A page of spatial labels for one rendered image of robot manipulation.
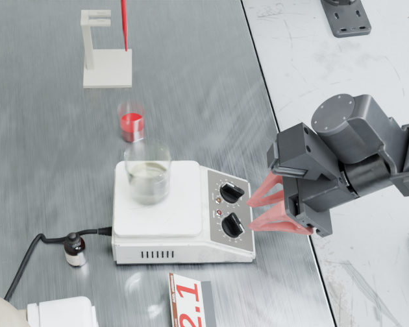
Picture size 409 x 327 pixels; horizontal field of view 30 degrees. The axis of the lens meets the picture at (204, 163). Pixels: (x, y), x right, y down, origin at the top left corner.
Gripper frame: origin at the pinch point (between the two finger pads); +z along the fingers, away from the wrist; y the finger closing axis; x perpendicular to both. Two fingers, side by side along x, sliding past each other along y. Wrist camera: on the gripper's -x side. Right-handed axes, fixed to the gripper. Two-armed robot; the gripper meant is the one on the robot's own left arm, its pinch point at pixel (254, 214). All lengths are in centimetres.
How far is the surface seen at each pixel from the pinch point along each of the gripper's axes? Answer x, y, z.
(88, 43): -11.4, -35.1, 22.1
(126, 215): -7.8, -2.4, 15.6
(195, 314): 3.9, 9.0, 13.2
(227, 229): 3.7, -1.9, 7.1
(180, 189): -3.1, -6.5, 10.1
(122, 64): -3.3, -36.3, 22.4
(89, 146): -5.6, -19.8, 26.4
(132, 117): -3.4, -23.6, 19.5
